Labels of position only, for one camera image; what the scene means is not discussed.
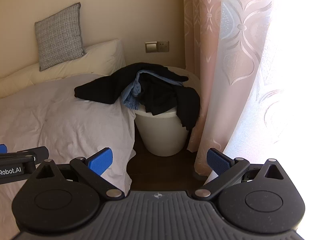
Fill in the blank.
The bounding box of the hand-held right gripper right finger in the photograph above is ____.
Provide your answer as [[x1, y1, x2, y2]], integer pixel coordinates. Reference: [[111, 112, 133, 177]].
[[191, 148, 285, 201]]

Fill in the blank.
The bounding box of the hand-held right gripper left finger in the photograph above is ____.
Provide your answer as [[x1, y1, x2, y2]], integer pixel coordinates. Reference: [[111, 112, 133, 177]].
[[29, 148, 125, 201]]

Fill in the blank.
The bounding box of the white laundry basket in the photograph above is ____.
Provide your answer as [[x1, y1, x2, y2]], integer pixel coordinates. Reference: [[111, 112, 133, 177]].
[[134, 66, 202, 157]]

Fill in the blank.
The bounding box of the black knit sweater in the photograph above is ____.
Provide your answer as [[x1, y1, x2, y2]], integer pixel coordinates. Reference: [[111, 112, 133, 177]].
[[74, 62, 201, 131]]

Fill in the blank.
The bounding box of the white bed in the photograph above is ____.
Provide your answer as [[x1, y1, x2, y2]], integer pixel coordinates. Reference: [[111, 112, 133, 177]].
[[0, 74, 137, 230]]

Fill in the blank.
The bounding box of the blue denim garment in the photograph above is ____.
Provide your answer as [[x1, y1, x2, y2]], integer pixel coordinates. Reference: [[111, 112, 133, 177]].
[[121, 69, 173, 110]]

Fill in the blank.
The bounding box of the black garment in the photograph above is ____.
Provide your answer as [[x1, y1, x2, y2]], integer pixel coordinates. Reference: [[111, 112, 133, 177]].
[[138, 75, 179, 116]]

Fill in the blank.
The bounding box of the white pillow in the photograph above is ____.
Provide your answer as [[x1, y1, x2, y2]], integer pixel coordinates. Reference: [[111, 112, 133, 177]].
[[0, 39, 127, 99]]

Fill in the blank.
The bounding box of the pink patterned curtain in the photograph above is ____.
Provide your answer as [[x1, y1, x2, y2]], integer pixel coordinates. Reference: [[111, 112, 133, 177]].
[[182, 0, 253, 180]]

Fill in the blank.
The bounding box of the grey checked cushion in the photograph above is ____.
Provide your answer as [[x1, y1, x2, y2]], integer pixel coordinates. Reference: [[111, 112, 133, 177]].
[[34, 2, 85, 72]]

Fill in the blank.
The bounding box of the white sheer curtain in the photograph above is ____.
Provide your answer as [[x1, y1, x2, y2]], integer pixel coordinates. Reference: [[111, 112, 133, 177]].
[[205, 0, 320, 180]]

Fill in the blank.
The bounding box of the wall light switch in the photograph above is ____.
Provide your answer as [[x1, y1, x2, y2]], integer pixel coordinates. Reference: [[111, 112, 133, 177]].
[[145, 41, 158, 53]]

